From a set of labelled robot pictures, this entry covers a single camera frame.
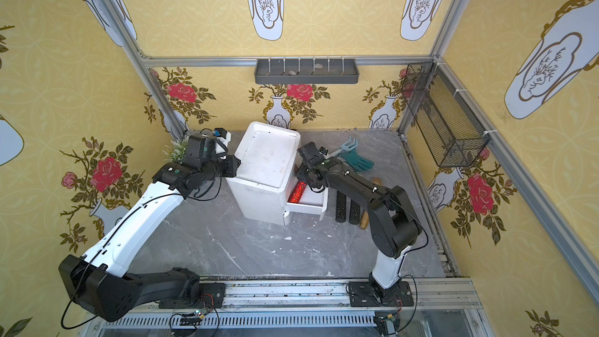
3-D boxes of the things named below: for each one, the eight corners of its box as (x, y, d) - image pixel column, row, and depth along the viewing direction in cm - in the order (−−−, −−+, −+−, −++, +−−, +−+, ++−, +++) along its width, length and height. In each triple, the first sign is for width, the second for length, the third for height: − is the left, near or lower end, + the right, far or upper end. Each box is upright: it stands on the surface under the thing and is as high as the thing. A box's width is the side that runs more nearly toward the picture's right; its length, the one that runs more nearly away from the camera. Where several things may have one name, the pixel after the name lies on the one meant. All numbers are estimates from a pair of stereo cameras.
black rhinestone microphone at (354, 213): (348, 223, 91) (349, 220, 89) (349, 203, 97) (350, 199, 95) (358, 225, 91) (359, 221, 88) (358, 204, 97) (359, 201, 94)
